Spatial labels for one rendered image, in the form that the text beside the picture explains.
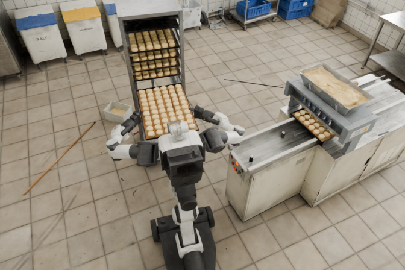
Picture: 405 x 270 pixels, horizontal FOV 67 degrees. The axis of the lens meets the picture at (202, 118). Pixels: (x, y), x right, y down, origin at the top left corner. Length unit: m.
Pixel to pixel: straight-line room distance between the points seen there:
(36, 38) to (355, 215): 4.77
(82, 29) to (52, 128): 1.71
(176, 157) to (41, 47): 3.90
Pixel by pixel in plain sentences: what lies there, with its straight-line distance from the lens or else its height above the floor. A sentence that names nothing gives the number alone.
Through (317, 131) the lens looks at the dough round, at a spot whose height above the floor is 0.92.
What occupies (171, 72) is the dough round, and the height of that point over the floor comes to 1.24.
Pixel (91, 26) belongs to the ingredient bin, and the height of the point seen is 0.56.
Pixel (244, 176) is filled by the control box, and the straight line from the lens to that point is 2.54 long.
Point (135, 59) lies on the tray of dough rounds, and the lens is 2.63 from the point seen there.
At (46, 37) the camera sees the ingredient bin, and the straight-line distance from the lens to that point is 5.29.
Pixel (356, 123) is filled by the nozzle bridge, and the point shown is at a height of 1.18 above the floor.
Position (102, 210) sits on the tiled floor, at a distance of 3.38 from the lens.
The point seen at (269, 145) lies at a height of 0.84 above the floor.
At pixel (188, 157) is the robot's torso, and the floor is 1.41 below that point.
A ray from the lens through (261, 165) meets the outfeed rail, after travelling 2.47.
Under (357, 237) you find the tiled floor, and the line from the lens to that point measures 3.45.
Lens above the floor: 2.81
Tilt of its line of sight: 43 degrees down
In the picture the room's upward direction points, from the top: 1 degrees clockwise
